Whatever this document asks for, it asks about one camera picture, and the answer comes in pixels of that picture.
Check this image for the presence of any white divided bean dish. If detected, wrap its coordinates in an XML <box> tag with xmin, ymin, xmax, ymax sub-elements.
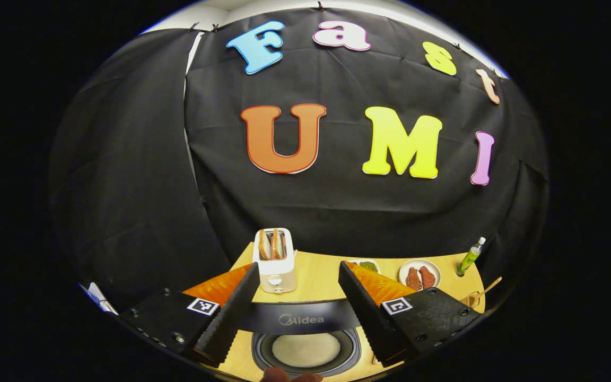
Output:
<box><xmin>348</xmin><ymin>258</ymin><xmax>382</xmax><ymax>274</ymax></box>

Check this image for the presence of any white rice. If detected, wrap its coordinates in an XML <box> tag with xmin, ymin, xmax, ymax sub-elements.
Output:
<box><xmin>272</xmin><ymin>333</ymin><xmax>342</xmax><ymax>368</ymax></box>

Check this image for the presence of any black silver rice cooker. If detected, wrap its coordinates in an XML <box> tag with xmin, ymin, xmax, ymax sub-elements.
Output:
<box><xmin>239</xmin><ymin>298</ymin><xmax>362</xmax><ymax>379</ymax></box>

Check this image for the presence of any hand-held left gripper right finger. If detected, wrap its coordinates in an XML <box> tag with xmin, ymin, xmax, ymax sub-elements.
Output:
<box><xmin>338</xmin><ymin>261</ymin><xmax>482</xmax><ymax>368</ymax></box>

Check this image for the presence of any white toaster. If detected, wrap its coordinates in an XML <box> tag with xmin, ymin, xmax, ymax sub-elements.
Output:
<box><xmin>252</xmin><ymin>228</ymin><xmax>299</xmax><ymax>294</ymax></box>

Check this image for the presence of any wooden spoon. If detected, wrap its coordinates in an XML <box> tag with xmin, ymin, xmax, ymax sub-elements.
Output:
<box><xmin>467</xmin><ymin>276</ymin><xmax>503</xmax><ymax>309</ymax></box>

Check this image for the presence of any black backdrop cloth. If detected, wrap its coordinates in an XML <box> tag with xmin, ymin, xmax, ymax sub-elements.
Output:
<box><xmin>48</xmin><ymin>6</ymin><xmax>550</xmax><ymax>311</ymax></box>

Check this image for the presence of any green label drink bottle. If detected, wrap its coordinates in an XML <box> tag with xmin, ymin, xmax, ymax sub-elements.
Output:
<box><xmin>455</xmin><ymin>237</ymin><xmax>487</xmax><ymax>278</ymax></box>

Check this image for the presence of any white round plate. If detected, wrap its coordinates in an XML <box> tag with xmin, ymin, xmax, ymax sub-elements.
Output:
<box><xmin>398</xmin><ymin>258</ymin><xmax>442</xmax><ymax>292</ymax></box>

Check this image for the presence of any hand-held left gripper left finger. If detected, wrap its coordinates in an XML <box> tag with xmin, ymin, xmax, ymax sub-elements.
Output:
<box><xmin>119</xmin><ymin>262</ymin><xmax>261</xmax><ymax>368</ymax></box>

